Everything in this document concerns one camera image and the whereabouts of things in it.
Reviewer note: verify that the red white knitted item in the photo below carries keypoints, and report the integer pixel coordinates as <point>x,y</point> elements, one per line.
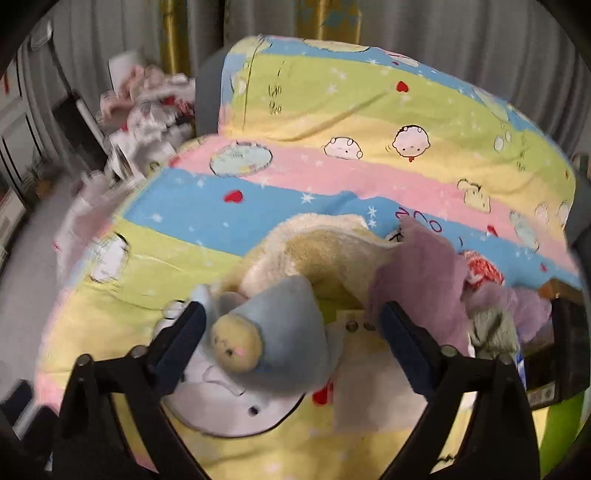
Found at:
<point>480,270</point>

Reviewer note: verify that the black suitcase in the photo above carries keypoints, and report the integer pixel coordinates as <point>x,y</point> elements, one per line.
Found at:
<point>74,124</point>

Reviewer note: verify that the blue plush toy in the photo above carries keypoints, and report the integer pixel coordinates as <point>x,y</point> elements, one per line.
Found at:
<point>277,318</point>

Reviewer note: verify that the cream fluffy towel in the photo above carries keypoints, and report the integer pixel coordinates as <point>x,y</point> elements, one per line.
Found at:
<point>323,249</point>

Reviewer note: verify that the grey curtain with yellow bands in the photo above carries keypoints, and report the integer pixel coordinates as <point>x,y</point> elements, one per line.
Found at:
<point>461,32</point>

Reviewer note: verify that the purple cloth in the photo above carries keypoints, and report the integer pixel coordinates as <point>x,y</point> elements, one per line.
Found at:
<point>415,277</point>

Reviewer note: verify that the pale pink white cloth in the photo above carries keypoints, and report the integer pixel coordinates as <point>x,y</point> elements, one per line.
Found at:
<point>87,217</point>

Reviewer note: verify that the grey headboard cushion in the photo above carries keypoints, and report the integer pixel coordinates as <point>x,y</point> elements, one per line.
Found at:
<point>207,101</point>

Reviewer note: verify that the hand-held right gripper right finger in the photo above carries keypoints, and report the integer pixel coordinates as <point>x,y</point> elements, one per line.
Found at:
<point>406,348</point>

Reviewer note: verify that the striped cartoon printed bedsheet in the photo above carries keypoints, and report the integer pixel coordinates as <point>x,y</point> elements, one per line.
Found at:
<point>184,203</point>

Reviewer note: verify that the pile of white red cloths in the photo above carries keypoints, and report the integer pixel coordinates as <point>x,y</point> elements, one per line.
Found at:
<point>152,115</point>

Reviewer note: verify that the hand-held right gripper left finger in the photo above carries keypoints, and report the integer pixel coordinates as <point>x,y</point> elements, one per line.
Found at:
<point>181,344</point>

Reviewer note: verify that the grey green plush cloth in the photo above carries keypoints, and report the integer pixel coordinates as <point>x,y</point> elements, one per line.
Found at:
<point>494,330</point>

